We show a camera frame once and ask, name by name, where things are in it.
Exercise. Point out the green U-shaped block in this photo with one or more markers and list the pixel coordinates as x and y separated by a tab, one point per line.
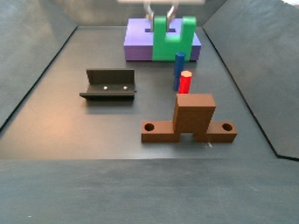
177	42

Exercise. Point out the purple board with cross slot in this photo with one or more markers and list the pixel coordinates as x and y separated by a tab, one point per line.
138	39

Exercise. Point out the red cylinder peg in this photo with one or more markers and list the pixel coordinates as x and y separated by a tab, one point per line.
185	79

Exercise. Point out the black angle bracket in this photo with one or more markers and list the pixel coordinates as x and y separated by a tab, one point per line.
109	84

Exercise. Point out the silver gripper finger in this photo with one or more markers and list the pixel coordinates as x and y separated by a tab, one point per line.
148	11
170	14

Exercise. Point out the blue cylinder peg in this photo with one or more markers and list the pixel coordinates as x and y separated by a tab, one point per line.
177	69

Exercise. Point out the brown T-shaped block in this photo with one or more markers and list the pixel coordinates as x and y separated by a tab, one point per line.
190	119

